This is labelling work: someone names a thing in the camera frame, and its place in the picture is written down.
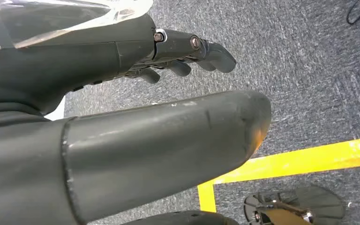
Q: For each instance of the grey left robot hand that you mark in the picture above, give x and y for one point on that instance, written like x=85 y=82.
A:
x=155 y=146

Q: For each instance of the yellow floor tape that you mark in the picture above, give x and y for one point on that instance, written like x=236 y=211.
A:
x=291 y=161

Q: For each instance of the clear plastic film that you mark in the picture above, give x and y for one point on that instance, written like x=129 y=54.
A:
x=130 y=7

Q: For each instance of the black robot foot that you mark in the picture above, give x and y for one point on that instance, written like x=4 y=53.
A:
x=323 y=202

